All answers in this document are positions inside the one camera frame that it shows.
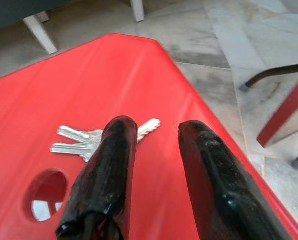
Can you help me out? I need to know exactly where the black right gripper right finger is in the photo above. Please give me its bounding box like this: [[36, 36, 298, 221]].
[[178, 120, 294, 240]]

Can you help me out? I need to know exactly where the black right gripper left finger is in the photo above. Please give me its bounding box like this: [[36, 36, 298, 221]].
[[55, 115, 139, 240]]

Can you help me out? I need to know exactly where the silver bunch of keys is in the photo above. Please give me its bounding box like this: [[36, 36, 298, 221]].
[[50, 118, 161, 163]]

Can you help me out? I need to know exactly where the red plastic stool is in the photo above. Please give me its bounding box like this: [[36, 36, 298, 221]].
[[0, 33, 298, 240]]

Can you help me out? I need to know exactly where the marble pattern folding table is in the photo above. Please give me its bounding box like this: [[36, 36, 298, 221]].
[[240, 60, 298, 171]]

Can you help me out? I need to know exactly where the black low tv console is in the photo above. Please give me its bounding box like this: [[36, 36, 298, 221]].
[[0, 0, 146, 55]]

